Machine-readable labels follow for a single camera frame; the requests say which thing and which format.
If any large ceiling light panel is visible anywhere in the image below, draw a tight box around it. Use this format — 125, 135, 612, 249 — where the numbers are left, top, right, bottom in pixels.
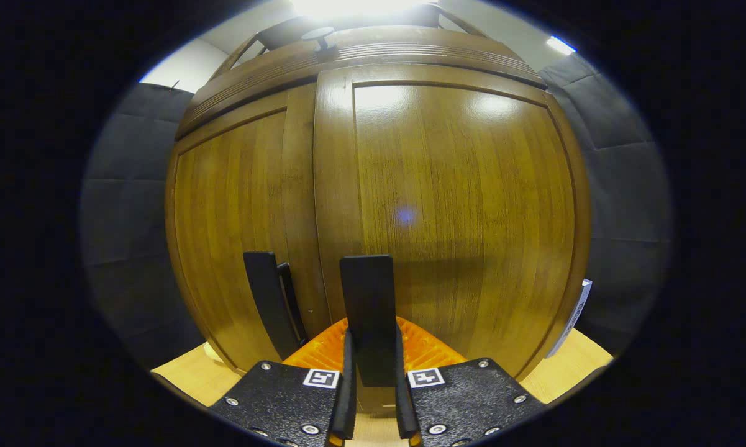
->
292, 0, 439, 19

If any wooden double-door shoe cabinet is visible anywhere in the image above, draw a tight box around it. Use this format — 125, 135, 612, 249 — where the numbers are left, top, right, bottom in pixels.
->
165, 3, 592, 410

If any wooden shoe cabinet door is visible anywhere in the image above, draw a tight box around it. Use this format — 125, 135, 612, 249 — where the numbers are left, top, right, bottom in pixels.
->
314, 64, 592, 389
165, 84, 330, 373

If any black round drawer knob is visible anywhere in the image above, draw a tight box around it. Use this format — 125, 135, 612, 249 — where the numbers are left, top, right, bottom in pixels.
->
302, 26, 336, 52

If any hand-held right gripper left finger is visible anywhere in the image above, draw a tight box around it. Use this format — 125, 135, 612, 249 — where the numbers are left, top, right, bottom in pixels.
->
208, 318, 358, 447

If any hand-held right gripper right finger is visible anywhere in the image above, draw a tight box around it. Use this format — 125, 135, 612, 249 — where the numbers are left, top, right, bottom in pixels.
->
394, 317, 546, 447

